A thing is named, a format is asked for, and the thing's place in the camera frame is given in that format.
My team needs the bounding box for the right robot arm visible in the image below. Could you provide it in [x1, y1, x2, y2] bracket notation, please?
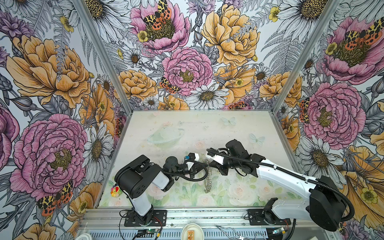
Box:
[206, 140, 355, 232]

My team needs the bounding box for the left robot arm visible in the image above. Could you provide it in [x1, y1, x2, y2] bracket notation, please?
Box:
[115, 153, 209, 218]

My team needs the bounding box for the white round dish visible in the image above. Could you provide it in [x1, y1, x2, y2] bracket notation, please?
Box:
[181, 223, 205, 240]

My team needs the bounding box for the green circuit board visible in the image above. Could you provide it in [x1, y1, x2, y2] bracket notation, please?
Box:
[137, 229, 162, 238]

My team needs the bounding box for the colourful toy at table edge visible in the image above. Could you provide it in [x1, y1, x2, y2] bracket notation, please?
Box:
[111, 185, 122, 198]

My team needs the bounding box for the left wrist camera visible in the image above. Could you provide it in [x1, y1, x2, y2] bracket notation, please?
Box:
[184, 153, 200, 170]

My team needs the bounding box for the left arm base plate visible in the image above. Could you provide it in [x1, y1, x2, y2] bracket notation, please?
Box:
[124, 210, 168, 227]

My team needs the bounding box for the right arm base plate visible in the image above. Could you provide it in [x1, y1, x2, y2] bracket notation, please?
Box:
[243, 209, 291, 226]

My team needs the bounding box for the aluminium front rail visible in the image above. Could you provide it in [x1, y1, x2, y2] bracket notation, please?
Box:
[80, 207, 288, 230]

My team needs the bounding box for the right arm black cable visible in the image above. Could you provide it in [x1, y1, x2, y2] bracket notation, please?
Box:
[205, 148, 355, 223]

